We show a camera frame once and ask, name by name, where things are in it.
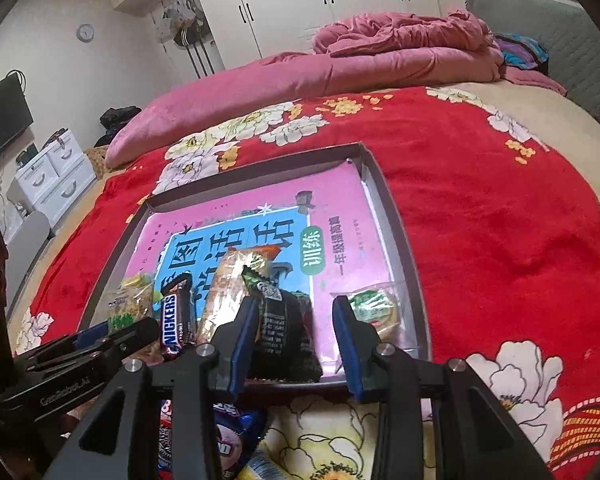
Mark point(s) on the orange snack packet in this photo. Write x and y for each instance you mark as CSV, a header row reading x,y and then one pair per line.
x,y
225,285

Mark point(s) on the grey padded headboard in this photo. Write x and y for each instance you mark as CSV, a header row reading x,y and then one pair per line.
x,y
570,40

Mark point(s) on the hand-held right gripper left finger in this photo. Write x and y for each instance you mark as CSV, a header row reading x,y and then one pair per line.
x,y
242,346

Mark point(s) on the beige bed sheet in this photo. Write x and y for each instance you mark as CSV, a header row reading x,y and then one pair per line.
x,y
580,125

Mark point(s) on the blue cookie packet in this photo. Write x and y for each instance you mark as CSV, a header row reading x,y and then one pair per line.
x,y
235,435

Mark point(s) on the clear packet with green label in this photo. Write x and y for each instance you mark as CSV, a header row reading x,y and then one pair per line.
x,y
127,305

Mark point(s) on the dark shallow cardboard box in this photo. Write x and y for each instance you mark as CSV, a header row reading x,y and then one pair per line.
x,y
407,265

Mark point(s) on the pink quilt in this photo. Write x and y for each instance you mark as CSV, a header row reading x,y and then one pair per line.
x,y
280,85

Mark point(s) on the dark green snack packet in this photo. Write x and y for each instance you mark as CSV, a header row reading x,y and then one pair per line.
x,y
285,340

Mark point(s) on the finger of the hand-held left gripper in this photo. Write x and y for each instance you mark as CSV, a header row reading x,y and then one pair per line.
x,y
130,337
92,334

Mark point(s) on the clear skewer snack packet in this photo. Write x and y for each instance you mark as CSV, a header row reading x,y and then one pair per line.
x,y
147,357

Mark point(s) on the white wardrobe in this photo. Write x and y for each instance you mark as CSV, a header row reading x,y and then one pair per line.
x,y
280,10

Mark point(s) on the brown chocolate bar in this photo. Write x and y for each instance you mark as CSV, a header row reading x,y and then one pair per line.
x,y
177,320

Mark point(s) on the green-wrapped pastry packet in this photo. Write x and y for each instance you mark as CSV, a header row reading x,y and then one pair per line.
x,y
375,307

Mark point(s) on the black television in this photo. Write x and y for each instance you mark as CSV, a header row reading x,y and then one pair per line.
x,y
0,120

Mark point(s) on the white drawer cabinet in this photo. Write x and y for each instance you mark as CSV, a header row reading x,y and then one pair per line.
x,y
55,170

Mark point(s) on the red floral blanket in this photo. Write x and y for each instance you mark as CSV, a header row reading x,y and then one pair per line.
x,y
480,210

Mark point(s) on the round wall clock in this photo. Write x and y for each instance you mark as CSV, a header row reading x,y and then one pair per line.
x,y
86,33

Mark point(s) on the purple and teal clothes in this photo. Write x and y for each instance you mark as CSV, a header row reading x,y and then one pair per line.
x,y
522,52

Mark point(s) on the hanging bags on rack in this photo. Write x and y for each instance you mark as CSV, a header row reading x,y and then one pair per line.
x,y
180,15

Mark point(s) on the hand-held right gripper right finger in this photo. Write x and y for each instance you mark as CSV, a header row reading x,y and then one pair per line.
x,y
347,351

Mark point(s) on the black clothes pile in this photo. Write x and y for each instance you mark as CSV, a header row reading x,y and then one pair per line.
x,y
117,120

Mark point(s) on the pink and blue book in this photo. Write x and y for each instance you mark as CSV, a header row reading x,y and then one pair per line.
x,y
340,240

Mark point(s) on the grey chair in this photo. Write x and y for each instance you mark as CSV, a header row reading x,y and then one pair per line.
x,y
27,235

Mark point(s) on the yellow wafer packet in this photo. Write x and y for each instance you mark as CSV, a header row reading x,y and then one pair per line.
x,y
265,467

